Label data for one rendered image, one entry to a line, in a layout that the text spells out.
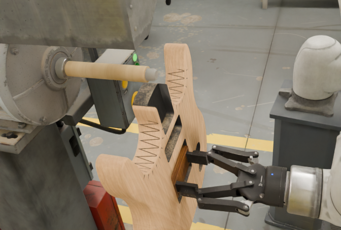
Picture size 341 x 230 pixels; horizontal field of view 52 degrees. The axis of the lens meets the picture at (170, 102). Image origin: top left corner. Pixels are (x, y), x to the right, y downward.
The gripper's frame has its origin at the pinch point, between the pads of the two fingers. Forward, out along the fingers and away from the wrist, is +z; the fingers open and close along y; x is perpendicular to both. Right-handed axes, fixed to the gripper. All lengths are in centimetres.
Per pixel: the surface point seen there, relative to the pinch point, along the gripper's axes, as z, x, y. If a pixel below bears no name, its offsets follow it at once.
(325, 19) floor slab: -39, -157, 311
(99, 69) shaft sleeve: 16.6, 20.1, 7.2
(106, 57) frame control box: 34.0, 1.8, 33.7
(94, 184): 48, -46, 18
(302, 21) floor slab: -17, -156, 303
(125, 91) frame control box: 26.8, -5.0, 26.7
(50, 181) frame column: 44.1, -18.8, 1.4
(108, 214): 42, -55, 11
